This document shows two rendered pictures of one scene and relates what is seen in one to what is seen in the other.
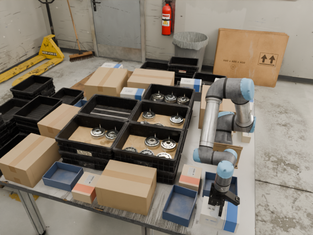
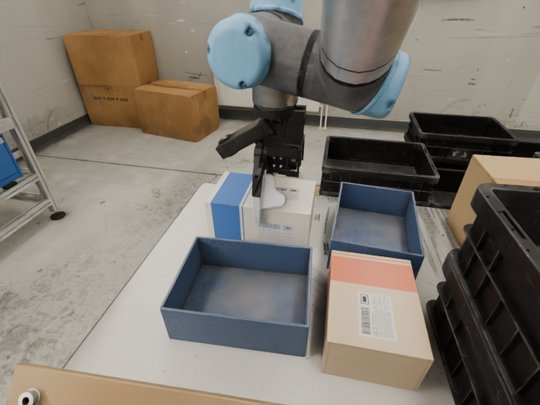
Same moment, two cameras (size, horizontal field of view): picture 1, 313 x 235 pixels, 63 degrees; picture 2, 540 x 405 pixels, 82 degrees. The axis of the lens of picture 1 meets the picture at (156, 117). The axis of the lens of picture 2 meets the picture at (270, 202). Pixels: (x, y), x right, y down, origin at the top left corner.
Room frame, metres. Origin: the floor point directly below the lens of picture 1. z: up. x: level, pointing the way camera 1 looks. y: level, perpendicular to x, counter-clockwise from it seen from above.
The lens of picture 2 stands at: (1.37, -0.38, 1.12)
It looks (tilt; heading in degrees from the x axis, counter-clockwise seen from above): 35 degrees down; 175
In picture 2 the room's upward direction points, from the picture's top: straight up
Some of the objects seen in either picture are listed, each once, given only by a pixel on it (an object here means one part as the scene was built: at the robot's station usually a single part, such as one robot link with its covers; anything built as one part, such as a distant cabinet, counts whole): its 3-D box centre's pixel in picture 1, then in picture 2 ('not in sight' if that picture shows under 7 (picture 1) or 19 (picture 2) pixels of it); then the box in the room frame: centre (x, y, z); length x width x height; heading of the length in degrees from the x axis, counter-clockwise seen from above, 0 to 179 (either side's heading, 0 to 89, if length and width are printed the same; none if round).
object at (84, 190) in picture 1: (88, 187); not in sight; (1.04, 0.42, 0.74); 0.16 x 0.12 x 0.07; 164
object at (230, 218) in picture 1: (219, 214); (263, 209); (0.85, -0.35, 0.75); 0.20 x 0.12 x 0.09; 73
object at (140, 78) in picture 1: (151, 85); not in sight; (2.24, 0.05, 0.80); 0.40 x 0.30 x 0.20; 79
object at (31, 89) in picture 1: (37, 100); not in sight; (2.66, 1.45, 0.37); 0.40 x 0.30 x 0.45; 163
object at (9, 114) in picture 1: (14, 121); not in sight; (2.28, 1.57, 0.31); 0.40 x 0.30 x 0.34; 163
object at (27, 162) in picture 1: (31, 159); not in sight; (1.23, 0.83, 0.78); 0.30 x 0.22 x 0.16; 161
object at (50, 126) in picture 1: (64, 124); not in sight; (1.62, 0.73, 0.78); 0.30 x 0.22 x 0.16; 159
